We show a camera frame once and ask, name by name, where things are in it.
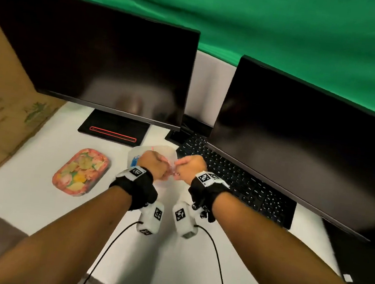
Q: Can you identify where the white table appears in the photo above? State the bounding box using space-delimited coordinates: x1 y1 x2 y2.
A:
0 93 375 284

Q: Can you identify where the plain black monitor base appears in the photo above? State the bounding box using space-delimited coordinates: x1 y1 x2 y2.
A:
164 112 214 150

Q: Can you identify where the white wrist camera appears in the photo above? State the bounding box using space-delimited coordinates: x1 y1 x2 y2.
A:
135 199 166 238

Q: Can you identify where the brown cardboard box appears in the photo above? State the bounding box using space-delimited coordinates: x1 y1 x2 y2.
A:
0 7 76 197

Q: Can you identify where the person's right forearm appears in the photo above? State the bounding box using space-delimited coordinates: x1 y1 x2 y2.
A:
205 190 375 284

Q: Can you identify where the person's left forearm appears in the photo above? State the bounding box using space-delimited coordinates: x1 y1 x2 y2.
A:
0 174 134 284

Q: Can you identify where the white divider panel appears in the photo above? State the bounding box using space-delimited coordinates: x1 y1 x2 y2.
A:
182 48 240 129

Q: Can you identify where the person's right hand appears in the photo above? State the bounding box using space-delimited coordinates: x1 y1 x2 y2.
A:
171 152 209 188

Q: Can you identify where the green backdrop cloth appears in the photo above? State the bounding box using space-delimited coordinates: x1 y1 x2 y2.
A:
61 0 375 122

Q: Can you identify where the black computer monitor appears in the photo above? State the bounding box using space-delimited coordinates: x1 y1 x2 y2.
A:
198 52 375 244
0 0 205 133

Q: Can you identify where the black keyboard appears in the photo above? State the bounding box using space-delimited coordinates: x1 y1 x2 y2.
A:
169 132 304 231

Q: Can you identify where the black laptop with sticker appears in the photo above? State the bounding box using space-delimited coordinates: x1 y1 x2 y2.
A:
316 219 375 284

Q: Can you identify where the translucent plastic container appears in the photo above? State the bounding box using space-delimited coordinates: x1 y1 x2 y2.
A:
125 142 179 186

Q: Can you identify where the floral patterned oval tray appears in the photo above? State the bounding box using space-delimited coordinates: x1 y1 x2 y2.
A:
51 145 112 201

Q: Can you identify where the person's left hand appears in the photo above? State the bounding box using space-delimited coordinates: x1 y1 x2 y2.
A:
135 149 173 182

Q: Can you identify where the black red-lined monitor base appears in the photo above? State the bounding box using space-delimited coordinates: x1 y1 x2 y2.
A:
76 107 152 149

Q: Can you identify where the black marker wrist strap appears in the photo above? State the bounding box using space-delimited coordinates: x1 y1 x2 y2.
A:
185 170 235 225
107 163 161 214

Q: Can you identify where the black camera cable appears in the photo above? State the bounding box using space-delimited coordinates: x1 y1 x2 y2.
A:
189 225 235 284
78 216 145 284

